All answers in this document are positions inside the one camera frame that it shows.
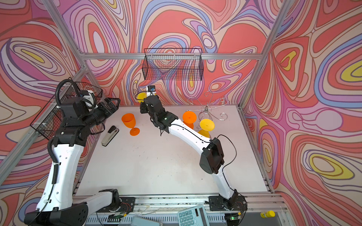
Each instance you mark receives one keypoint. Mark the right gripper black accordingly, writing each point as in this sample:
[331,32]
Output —
[143,106]

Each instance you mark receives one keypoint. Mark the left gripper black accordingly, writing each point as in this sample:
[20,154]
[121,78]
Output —
[107,112]

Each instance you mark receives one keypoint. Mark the yellow wine glass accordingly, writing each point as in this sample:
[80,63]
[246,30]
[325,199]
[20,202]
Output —
[206,126]
[141,96]

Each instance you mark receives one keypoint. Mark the orange wine glass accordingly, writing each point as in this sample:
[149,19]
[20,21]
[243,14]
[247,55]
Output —
[189,118]
[130,122]

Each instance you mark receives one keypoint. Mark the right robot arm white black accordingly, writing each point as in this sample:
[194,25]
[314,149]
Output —
[210,150]

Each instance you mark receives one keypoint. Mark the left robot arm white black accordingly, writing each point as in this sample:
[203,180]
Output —
[81,113]

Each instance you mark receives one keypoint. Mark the chrome wine glass rack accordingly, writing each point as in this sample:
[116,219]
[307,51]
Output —
[206,109]

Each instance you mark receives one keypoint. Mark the grey black stapler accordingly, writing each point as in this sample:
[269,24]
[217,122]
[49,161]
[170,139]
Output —
[112,132]

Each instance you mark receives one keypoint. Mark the teal calculator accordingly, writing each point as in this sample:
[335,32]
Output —
[194,216]

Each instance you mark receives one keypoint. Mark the yellow small bottle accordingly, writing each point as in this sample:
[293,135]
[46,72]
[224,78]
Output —
[268,214]

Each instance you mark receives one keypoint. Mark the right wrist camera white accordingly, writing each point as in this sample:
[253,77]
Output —
[151,90]

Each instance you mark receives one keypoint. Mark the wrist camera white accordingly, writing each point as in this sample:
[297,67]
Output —
[151,90]
[89,98]

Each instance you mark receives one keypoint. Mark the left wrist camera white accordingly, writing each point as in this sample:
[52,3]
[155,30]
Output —
[89,98]

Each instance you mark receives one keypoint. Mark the back black wire basket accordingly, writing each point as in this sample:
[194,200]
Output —
[173,64]

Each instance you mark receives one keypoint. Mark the black wire basket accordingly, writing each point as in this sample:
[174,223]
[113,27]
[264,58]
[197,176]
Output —
[49,118]
[173,64]

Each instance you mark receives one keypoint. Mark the left black wire basket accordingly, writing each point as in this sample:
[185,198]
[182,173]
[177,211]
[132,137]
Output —
[49,118]

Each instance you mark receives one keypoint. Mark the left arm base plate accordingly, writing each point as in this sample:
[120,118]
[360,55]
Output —
[126,205]

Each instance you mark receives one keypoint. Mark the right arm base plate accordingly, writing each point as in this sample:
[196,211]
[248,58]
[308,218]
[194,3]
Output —
[218,203]

